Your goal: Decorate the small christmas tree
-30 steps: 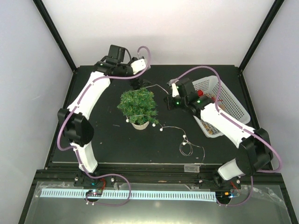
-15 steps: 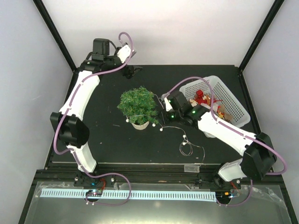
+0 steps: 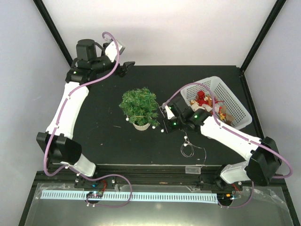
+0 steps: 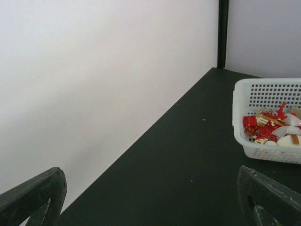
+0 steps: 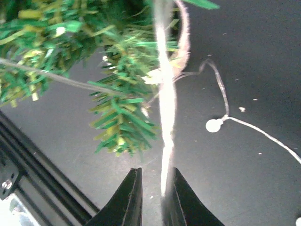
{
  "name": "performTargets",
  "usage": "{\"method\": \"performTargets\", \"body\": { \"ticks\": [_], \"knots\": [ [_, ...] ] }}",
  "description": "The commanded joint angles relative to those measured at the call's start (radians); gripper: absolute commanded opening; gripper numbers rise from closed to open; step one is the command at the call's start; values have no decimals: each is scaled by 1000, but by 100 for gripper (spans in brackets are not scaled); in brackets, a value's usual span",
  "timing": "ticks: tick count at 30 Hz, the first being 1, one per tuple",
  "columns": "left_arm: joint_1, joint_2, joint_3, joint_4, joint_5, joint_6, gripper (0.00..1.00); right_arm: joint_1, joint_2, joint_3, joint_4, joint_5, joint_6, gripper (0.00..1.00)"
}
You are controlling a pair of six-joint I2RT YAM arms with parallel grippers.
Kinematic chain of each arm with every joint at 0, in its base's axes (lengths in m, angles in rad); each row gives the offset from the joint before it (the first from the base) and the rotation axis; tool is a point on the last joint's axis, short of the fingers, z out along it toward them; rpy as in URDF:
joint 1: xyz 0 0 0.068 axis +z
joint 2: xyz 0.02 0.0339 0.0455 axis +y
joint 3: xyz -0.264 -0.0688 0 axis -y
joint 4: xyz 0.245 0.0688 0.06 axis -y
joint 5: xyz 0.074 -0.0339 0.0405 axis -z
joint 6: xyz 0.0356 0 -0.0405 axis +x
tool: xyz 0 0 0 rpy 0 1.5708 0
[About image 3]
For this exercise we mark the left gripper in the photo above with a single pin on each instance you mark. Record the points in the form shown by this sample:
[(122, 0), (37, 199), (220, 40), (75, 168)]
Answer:
[(123, 69)]

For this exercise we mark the red gift box ornament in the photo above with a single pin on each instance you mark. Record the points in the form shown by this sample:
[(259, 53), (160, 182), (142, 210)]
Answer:
[(200, 98)]

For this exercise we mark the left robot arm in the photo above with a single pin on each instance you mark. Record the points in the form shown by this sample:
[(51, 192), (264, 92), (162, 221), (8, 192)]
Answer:
[(93, 63)]

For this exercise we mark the small circuit board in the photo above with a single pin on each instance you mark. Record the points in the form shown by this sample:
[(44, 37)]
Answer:
[(94, 194)]

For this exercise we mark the black frame post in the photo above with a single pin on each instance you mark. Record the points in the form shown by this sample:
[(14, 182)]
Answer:
[(53, 29), (277, 7)]

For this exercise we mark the right black frame post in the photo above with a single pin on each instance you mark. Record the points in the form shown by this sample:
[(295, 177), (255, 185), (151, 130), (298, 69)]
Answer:
[(277, 7)]

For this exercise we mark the left black frame post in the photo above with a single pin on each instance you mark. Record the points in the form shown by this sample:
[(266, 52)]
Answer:
[(53, 29)]

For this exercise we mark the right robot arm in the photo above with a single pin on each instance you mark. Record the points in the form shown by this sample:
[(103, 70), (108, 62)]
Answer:
[(259, 164)]

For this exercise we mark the light blue slotted cable duct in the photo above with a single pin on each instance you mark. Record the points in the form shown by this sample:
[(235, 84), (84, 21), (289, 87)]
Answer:
[(134, 196)]

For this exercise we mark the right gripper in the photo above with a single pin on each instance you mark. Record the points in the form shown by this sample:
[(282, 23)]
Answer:
[(167, 127)]

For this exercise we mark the small green christmas tree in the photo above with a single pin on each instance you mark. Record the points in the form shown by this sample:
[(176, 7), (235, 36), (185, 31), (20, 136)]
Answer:
[(140, 108)]

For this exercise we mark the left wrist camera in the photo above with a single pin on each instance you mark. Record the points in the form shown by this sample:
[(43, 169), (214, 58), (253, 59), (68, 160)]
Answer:
[(111, 50)]

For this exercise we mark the white perforated plastic basket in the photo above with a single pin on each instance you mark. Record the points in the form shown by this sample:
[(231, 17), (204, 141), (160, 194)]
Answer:
[(224, 95)]

